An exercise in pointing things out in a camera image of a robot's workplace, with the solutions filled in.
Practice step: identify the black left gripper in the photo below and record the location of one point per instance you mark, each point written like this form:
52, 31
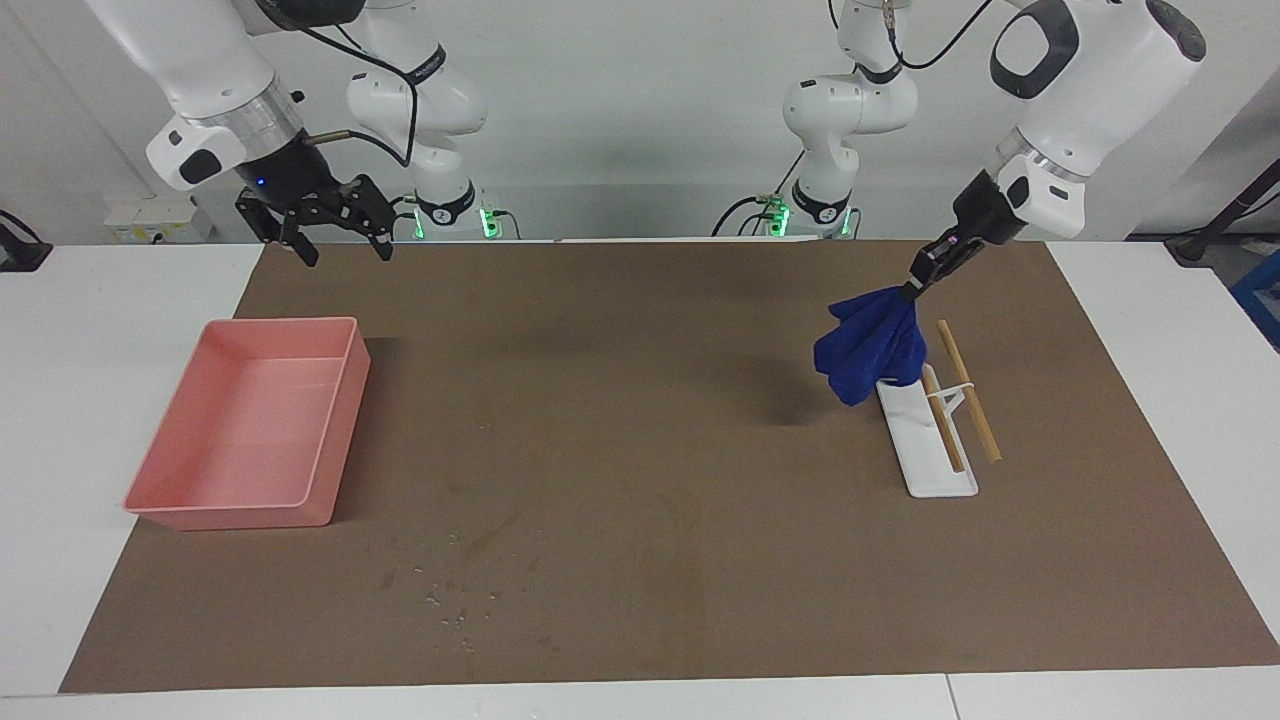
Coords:
990, 215

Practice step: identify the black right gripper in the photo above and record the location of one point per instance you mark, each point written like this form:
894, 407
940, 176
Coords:
290, 180

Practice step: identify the blue towel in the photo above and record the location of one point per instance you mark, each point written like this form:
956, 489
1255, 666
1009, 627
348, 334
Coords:
870, 350

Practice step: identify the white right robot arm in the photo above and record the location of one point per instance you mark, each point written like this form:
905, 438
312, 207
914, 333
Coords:
200, 60

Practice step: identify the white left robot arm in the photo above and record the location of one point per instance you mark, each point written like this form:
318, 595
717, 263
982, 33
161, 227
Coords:
1090, 80

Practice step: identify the wooden stick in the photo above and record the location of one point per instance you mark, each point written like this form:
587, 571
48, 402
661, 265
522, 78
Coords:
970, 395
945, 430

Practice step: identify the pink plastic bin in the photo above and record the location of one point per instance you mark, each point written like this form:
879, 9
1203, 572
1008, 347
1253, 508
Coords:
240, 430

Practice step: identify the black stand leg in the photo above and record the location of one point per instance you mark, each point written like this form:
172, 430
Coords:
1225, 215

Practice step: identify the black clamp base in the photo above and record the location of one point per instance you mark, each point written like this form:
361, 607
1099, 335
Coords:
20, 250

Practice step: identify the brown table mat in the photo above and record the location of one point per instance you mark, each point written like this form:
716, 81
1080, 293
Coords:
640, 560

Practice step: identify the blue frame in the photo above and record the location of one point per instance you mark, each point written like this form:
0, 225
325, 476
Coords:
1262, 300

